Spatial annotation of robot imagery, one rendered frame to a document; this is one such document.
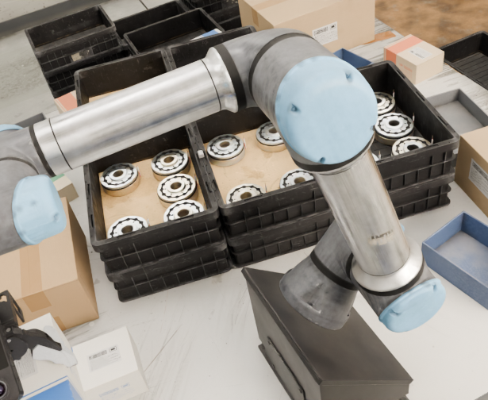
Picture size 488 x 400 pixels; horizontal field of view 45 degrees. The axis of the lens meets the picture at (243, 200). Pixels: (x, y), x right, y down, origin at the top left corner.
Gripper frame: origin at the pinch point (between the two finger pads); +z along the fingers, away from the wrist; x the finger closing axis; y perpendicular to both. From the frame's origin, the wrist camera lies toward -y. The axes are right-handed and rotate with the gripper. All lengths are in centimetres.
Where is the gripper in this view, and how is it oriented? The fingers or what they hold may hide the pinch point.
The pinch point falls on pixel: (30, 390)
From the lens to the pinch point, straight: 96.5
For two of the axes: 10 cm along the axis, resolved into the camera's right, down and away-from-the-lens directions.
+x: -8.9, 3.9, -2.2
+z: 1.5, 7.1, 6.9
